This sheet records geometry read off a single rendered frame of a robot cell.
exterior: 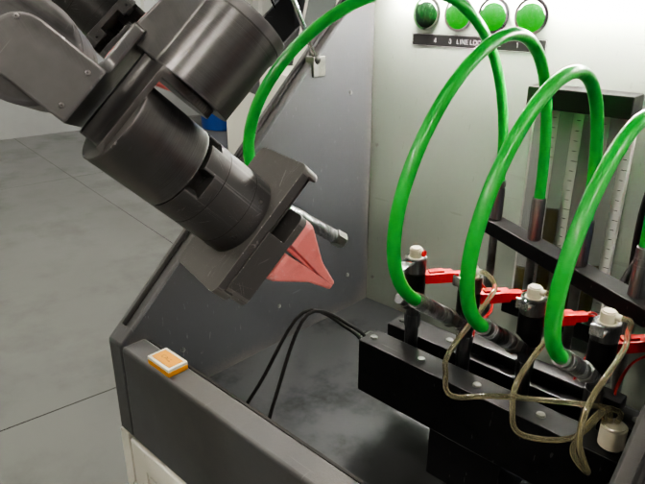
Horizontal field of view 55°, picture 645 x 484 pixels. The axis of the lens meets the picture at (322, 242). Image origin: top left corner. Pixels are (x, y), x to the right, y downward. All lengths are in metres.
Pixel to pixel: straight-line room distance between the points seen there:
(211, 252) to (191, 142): 0.09
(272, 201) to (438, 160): 0.71
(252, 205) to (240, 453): 0.42
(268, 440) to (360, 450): 0.20
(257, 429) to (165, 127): 0.45
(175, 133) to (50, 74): 0.07
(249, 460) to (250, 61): 0.50
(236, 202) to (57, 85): 0.12
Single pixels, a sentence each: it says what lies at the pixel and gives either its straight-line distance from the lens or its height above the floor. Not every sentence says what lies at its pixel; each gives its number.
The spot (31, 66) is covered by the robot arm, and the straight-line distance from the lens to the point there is 0.36.
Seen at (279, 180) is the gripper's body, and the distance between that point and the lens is 0.41.
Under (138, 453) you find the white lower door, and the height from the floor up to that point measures 0.77.
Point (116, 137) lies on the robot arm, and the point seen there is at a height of 1.34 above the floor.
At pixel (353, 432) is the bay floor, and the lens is 0.92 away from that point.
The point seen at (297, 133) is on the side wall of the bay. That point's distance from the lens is 1.03.
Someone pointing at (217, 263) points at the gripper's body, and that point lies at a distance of 0.41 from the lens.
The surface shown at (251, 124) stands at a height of 1.27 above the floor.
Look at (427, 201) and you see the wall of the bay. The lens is 1.12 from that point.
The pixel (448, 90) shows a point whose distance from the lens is 0.62.
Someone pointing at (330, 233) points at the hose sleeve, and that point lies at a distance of 0.81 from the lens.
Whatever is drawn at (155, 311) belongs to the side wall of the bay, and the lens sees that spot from 0.94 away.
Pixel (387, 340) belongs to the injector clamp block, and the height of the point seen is 0.98.
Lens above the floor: 1.41
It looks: 22 degrees down
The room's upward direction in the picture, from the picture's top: straight up
